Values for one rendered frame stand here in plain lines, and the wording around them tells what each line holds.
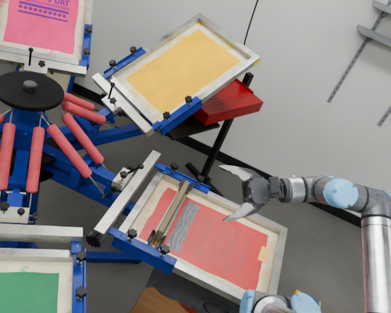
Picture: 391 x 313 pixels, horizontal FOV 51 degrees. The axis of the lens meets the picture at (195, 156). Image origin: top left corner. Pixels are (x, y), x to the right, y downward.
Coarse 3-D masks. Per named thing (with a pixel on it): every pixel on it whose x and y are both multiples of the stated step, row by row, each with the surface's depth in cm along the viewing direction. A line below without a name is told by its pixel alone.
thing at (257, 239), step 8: (168, 192) 223; (176, 192) 225; (160, 200) 216; (168, 200) 218; (184, 200) 222; (192, 200) 224; (160, 208) 211; (200, 208) 221; (208, 208) 223; (176, 216) 211; (216, 216) 220; (224, 216) 222; (192, 224) 210; (232, 224) 220; (240, 224) 222; (248, 232) 219; (256, 232) 221; (256, 240) 216; (264, 240) 218; (248, 248) 210; (256, 248) 212; (256, 256) 207
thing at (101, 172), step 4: (100, 168) 207; (96, 172) 204; (100, 172) 205; (104, 172) 206; (108, 172) 207; (96, 176) 204; (100, 176) 203; (104, 176) 203; (108, 176) 204; (112, 176) 205; (96, 180) 206; (100, 180) 205; (104, 180) 204; (108, 180) 203; (112, 180) 203; (104, 184) 205; (120, 192) 205
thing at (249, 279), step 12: (156, 216) 206; (144, 228) 198; (180, 252) 194; (192, 264) 191; (204, 264) 193; (252, 264) 203; (228, 276) 192; (240, 276) 194; (252, 276) 197; (252, 288) 191
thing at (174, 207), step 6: (186, 186) 215; (180, 192) 210; (180, 198) 206; (174, 204) 202; (168, 210) 198; (174, 210) 199; (168, 216) 194; (162, 222) 190; (168, 222) 192; (162, 228) 188; (156, 234) 188; (162, 234) 186; (156, 240) 190
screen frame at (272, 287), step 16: (160, 176) 225; (144, 192) 212; (192, 192) 228; (128, 224) 192; (272, 224) 225; (176, 272) 184; (192, 272) 183; (272, 272) 198; (208, 288) 183; (224, 288) 182; (272, 288) 191
